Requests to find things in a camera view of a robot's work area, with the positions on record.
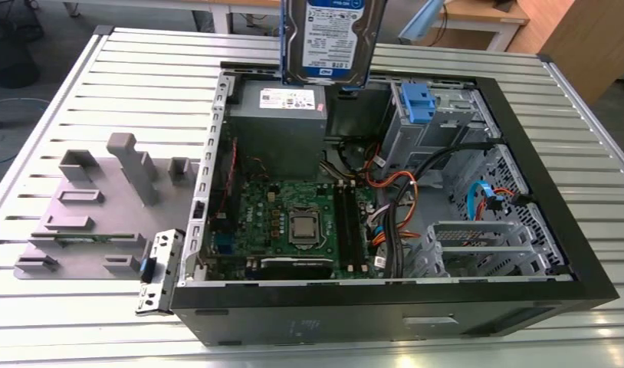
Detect blue data wire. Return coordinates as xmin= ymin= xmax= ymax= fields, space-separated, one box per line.
xmin=467 ymin=179 xmax=501 ymax=224

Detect hard disk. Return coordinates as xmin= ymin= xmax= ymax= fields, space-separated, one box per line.
xmin=279 ymin=0 xmax=389 ymax=92

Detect red orange power wire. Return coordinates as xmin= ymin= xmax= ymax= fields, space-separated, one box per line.
xmin=487 ymin=186 xmax=532 ymax=212

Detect metal disk bay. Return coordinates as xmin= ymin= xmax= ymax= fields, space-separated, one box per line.
xmin=408 ymin=221 xmax=572 ymax=279

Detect CPU socket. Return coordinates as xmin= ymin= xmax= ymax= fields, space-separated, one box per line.
xmin=284 ymin=205 xmax=328 ymax=251

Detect silver CPU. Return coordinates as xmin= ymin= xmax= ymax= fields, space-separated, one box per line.
xmin=289 ymin=214 xmax=319 ymax=238

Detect black RAM slot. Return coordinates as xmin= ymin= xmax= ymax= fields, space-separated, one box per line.
xmin=347 ymin=180 xmax=371 ymax=274
xmin=335 ymin=180 xmax=357 ymax=274

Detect green motherboard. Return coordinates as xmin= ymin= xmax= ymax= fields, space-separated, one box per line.
xmin=201 ymin=179 xmax=389 ymax=277

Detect grey power supply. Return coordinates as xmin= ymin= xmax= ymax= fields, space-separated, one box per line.
xmin=224 ymin=80 xmax=328 ymax=181

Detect black graphics card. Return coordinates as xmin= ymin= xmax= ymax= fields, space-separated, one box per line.
xmin=244 ymin=256 xmax=336 ymax=281

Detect grey optical drive cage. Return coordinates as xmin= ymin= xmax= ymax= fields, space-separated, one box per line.
xmin=380 ymin=80 xmax=492 ymax=189

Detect blue drive cage latch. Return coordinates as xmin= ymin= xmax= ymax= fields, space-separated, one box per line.
xmin=401 ymin=83 xmax=439 ymax=124

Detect black PC case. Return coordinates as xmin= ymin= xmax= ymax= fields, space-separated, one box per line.
xmin=169 ymin=61 xmax=621 ymax=348

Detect grey parts rack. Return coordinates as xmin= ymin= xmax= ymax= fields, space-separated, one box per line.
xmin=12 ymin=132 xmax=204 ymax=283

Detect green RAM stick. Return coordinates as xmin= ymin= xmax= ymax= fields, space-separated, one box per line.
xmin=31 ymin=232 xmax=139 ymax=246

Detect wooden top desk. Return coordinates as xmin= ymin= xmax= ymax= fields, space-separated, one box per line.
xmin=441 ymin=0 xmax=531 ymax=53

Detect black office chair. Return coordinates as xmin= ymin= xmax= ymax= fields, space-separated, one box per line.
xmin=0 ymin=0 xmax=43 ymax=90

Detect brown wooden cabinet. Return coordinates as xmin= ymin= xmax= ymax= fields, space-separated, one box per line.
xmin=539 ymin=0 xmax=624 ymax=104

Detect black power supply wires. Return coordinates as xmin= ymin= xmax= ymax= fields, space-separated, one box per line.
xmin=319 ymin=138 xmax=384 ymax=189

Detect grey white wire bundle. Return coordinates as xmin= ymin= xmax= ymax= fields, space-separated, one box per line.
xmin=365 ymin=202 xmax=393 ymax=227

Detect thin red wire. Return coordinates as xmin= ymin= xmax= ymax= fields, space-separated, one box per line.
xmin=217 ymin=136 xmax=240 ymax=222

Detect orange wire bundle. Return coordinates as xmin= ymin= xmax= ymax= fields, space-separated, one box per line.
xmin=365 ymin=170 xmax=424 ymax=246

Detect thick black cable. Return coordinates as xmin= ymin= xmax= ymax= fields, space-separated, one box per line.
xmin=385 ymin=140 xmax=497 ymax=279

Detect silver expansion slot bracket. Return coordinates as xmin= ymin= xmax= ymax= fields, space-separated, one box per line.
xmin=135 ymin=228 xmax=187 ymax=317

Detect white frame desk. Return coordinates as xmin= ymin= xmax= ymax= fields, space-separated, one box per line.
xmin=60 ymin=0 xmax=284 ymax=35

